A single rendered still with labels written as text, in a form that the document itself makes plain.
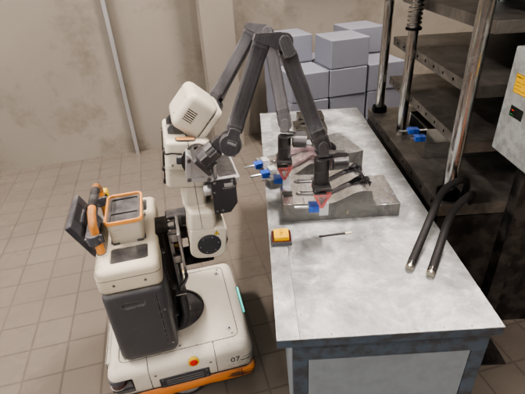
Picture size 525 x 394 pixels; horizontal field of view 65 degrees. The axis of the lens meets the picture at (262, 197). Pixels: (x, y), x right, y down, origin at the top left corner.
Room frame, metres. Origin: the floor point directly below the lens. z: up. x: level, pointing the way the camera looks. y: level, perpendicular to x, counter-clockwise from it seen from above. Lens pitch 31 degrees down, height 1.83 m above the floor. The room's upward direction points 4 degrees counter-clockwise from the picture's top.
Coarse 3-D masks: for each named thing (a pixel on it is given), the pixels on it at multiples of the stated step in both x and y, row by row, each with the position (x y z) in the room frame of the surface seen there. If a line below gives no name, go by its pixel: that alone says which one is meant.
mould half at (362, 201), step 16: (304, 176) 1.71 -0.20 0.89; (352, 176) 1.60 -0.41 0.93; (368, 176) 1.72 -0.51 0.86; (336, 192) 1.53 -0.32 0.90; (352, 192) 1.48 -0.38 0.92; (368, 192) 1.47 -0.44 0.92; (384, 192) 1.56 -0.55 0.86; (288, 208) 1.47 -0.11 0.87; (336, 208) 1.47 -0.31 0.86; (352, 208) 1.47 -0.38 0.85; (368, 208) 1.47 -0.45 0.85; (384, 208) 1.47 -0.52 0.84
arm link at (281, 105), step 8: (264, 32) 1.81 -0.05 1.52; (272, 48) 1.81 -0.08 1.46; (272, 56) 1.80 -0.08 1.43; (272, 64) 1.78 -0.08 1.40; (272, 72) 1.77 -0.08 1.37; (280, 72) 1.77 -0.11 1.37; (272, 80) 1.76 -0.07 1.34; (280, 80) 1.75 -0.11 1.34; (272, 88) 1.74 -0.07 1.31; (280, 88) 1.73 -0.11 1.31; (280, 96) 1.72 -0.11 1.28; (280, 104) 1.70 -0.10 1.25; (280, 112) 1.68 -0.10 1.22; (288, 112) 1.68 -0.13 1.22; (280, 120) 1.67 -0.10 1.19; (288, 120) 1.66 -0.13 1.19; (288, 128) 1.66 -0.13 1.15
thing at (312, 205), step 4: (320, 200) 1.37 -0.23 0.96; (308, 204) 1.38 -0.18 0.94; (312, 204) 1.37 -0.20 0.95; (316, 204) 1.36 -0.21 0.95; (328, 204) 1.34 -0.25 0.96; (296, 208) 1.36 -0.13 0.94; (300, 208) 1.36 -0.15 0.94; (304, 208) 1.36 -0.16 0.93; (308, 208) 1.36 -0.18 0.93; (312, 208) 1.35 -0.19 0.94; (316, 208) 1.35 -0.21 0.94; (324, 208) 1.34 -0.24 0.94; (328, 208) 1.34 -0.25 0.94; (312, 212) 1.35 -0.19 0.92; (316, 212) 1.35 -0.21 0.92; (320, 212) 1.34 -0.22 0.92; (324, 212) 1.34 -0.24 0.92
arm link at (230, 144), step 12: (252, 36) 1.46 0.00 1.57; (264, 36) 1.40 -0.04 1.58; (276, 36) 1.40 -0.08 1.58; (252, 48) 1.40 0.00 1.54; (264, 48) 1.40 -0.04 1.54; (276, 48) 1.46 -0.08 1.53; (252, 60) 1.39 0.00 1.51; (264, 60) 1.40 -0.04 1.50; (252, 72) 1.39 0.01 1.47; (240, 84) 1.39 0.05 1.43; (252, 84) 1.38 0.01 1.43; (240, 96) 1.37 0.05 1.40; (252, 96) 1.38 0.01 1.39; (240, 108) 1.36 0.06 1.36; (228, 120) 1.38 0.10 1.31; (240, 120) 1.35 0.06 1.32; (228, 132) 1.33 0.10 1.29; (240, 132) 1.32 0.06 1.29; (228, 144) 1.31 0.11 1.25; (240, 144) 1.32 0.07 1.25
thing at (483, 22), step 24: (480, 0) 1.61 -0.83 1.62; (384, 24) 2.75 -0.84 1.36; (480, 24) 1.59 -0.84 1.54; (384, 48) 2.74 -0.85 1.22; (480, 48) 1.58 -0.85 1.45; (384, 72) 2.74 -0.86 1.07; (480, 72) 1.59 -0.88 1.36; (384, 96) 2.75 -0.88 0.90; (456, 120) 1.61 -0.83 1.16; (456, 144) 1.59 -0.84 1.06; (456, 168) 1.58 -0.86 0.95; (456, 192) 1.58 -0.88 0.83
